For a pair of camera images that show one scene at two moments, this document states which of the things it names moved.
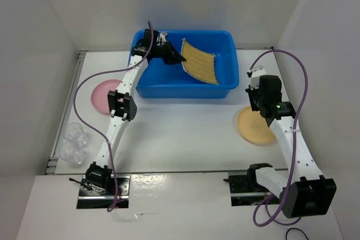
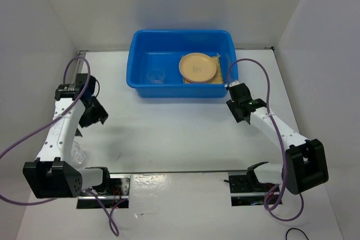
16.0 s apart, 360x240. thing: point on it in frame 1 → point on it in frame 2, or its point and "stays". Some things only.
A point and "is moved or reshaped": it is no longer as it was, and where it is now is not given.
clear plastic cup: x=73 y=131 is moved or reshaped
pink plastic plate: x=99 y=95 → x=197 y=72
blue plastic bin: x=159 y=80 stays
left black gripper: x=173 y=56 → x=99 y=114
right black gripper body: x=256 y=98 → x=232 y=105
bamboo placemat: x=198 y=63 → x=217 y=78
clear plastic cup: x=72 y=153 stays
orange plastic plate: x=252 y=125 → x=197 y=67
